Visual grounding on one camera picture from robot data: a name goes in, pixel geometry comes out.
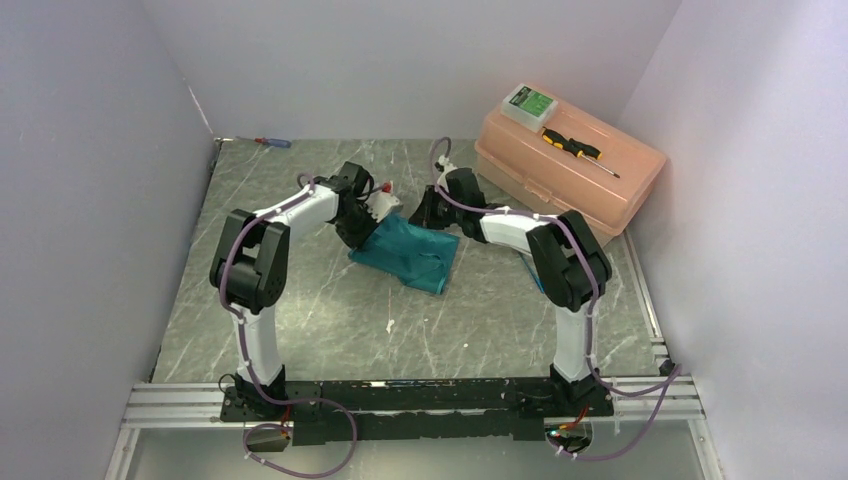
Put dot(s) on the green white small box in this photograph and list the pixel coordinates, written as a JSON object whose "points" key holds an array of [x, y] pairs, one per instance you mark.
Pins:
{"points": [[529, 107]]}

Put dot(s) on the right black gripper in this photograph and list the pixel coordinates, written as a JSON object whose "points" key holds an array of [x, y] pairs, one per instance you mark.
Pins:
{"points": [[424, 214]]}

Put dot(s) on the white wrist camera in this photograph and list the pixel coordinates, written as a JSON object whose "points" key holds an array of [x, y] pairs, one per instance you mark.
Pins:
{"points": [[443, 165], [383, 202]]}

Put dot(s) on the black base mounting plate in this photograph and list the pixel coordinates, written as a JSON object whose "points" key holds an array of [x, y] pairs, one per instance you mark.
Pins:
{"points": [[319, 412]]}

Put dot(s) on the yellow black screwdriver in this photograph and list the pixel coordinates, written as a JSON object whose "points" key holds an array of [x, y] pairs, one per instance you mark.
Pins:
{"points": [[576, 148]]}

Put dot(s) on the blue plastic utensil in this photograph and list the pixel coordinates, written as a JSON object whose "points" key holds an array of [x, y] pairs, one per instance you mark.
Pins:
{"points": [[532, 272]]}

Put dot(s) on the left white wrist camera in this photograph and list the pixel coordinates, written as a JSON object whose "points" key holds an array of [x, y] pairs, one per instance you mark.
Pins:
{"points": [[383, 202]]}

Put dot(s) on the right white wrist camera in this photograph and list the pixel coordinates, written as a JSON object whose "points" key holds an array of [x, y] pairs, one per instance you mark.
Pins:
{"points": [[443, 165]]}

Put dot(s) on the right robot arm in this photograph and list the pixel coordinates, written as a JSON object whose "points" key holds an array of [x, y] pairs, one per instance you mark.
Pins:
{"points": [[569, 262]]}

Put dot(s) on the pink plastic toolbox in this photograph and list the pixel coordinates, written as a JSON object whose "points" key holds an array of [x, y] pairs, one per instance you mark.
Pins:
{"points": [[551, 181]]}

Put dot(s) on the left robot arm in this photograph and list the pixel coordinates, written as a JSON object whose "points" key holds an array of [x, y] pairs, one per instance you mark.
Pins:
{"points": [[250, 266]]}

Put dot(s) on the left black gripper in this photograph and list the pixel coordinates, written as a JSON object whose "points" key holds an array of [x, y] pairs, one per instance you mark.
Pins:
{"points": [[354, 240]]}

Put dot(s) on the teal cloth napkin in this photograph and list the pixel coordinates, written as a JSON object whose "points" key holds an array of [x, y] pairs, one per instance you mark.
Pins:
{"points": [[419, 258]]}

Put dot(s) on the aluminium frame rail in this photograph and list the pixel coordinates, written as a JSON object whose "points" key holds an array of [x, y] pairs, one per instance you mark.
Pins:
{"points": [[196, 405]]}

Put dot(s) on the blue red screwdriver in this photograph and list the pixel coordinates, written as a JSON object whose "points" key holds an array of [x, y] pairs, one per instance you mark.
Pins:
{"points": [[272, 142]]}

